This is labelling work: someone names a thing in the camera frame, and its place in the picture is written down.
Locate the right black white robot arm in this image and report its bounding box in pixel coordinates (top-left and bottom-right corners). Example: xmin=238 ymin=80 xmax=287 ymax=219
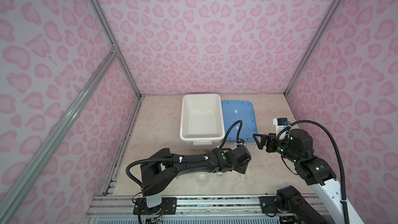
xmin=253 ymin=129 xmax=363 ymax=224

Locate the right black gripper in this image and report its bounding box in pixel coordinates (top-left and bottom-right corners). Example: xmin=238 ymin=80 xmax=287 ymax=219
xmin=252 ymin=132 xmax=301 ymax=163

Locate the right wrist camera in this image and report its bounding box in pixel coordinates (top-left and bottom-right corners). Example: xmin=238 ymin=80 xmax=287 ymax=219
xmin=273 ymin=118 xmax=290 ymax=135

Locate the white plastic storage bin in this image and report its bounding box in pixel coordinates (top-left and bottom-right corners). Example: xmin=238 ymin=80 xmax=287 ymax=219
xmin=179 ymin=94 xmax=226 ymax=150

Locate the blue plastic bin lid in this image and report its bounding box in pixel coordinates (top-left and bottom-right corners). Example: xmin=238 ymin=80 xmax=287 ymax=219
xmin=221 ymin=100 xmax=258 ymax=143

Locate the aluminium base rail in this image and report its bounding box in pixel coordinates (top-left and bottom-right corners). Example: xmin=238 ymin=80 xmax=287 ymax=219
xmin=83 ymin=193 xmax=330 ymax=224

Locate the clear glass beaker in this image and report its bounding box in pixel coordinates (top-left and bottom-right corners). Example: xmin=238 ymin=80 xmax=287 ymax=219
xmin=197 ymin=173 xmax=210 ymax=187

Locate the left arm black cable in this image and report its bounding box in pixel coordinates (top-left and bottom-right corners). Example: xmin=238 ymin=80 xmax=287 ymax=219
xmin=125 ymin=120 xmax=244 ymax=189

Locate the clear plastic pipette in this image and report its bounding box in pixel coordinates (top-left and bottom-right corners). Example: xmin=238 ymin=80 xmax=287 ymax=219
xmin=173 ymin=175 xmax=191 ymax=192

